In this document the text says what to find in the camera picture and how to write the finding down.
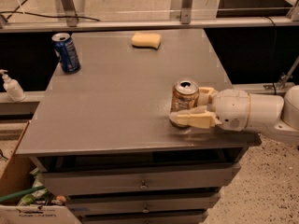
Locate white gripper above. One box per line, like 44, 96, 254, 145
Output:
169, 87, 250, 131

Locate orange soda can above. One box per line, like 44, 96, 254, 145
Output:
169, 78, 200, 129

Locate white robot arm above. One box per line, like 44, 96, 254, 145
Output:
169, 86, 299, 146

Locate blue soda can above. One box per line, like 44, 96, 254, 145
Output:
51, 33, 80, 74

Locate top grey drawer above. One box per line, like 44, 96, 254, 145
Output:
39, 163, 240, 196

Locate grey drawer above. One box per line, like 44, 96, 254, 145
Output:
82, 210, 208, 224
39, 163, 240, 196
66, 189, 220, 216

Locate yellow sponge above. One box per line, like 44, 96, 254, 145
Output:
131, 33, 162, 49

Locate grey drawer cabinet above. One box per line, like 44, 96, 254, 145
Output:
15, 28, 263, 224

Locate bottom grey drawer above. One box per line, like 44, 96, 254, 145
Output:
82, 210, 208, 224

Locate middle grey drawer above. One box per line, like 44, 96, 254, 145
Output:
66, 189, 220, 216

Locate green stick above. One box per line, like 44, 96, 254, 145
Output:
0, 186, 45, 203

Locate white pump bottle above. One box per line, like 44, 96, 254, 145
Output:
0, 69, 26, 102

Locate cardboard box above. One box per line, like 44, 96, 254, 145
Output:
0, 119, 81, 224

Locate metal rail frame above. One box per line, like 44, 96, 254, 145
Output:
1, 0, 298, 33

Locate black cable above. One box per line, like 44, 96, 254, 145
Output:
0, 0, 101, 22

